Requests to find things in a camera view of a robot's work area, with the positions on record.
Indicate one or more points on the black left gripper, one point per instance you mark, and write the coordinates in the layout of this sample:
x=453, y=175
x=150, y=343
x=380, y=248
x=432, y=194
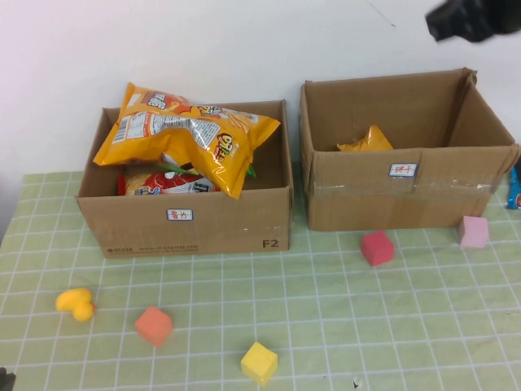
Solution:
x=5, y=380

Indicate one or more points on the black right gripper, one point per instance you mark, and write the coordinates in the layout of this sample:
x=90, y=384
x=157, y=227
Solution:
x=460, y=18

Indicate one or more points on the small yellow snack packet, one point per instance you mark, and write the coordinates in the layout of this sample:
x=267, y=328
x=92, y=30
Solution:
x=372, y=141

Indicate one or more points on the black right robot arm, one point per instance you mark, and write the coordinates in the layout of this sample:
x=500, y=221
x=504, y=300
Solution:
x=509, y=14

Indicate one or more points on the blue snack packet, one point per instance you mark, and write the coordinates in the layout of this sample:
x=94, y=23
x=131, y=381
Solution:
x=515, y=191

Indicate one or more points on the green snack bag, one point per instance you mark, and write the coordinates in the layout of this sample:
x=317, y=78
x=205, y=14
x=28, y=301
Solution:
x=171, y=168

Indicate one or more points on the yellow rubber duck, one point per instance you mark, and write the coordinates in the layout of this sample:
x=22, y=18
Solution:
x=75, y=303

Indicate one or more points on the orange foam cube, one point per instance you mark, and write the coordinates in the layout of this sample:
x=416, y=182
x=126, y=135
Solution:
x=154, y=328

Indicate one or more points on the white label on taped box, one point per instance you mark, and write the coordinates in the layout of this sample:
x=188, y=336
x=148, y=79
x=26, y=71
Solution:
x=403, y=170

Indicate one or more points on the clear packing tape strip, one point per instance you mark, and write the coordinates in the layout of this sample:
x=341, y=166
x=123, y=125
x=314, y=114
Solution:
x=366, y=188

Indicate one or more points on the taped plain cardboard box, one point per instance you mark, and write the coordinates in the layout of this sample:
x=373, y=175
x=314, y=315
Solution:
x=366, y=207

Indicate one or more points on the green checkered tablecloth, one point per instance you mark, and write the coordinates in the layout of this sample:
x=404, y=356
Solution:
x=203, y=305

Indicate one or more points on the pink foam cube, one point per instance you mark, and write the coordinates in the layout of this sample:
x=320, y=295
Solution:
x=473, y=233

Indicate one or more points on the cardboard box marked F2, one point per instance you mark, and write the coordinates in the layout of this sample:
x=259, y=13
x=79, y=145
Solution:
x=183, y=238

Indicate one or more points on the white label on F2 box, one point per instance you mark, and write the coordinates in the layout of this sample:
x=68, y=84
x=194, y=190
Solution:
x=180, y=215

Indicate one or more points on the red chip bag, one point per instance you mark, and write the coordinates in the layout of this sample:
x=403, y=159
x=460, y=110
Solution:
x=146, y=183

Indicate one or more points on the red foam cube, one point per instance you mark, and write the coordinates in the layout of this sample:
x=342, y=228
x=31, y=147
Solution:
x=376, y=249

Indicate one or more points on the yellow foam cube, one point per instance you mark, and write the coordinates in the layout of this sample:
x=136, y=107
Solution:
x=259, y=363

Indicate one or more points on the large yellow chip bag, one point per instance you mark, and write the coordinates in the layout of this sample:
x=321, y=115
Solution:
x=183, y=148

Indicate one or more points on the orange chip bag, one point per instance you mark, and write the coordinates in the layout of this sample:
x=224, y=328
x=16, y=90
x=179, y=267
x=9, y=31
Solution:
x=142, y=95

